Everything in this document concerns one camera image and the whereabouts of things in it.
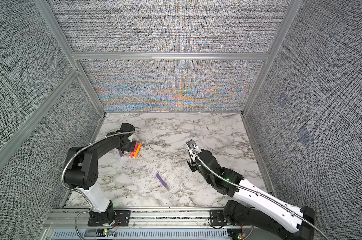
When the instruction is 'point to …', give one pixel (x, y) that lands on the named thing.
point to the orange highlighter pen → (136, 153)
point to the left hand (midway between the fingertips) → (128, 145)
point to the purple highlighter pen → (163, 183)
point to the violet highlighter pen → (121, 153)
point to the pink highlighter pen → (133, 151)
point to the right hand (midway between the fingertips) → (191, 148)
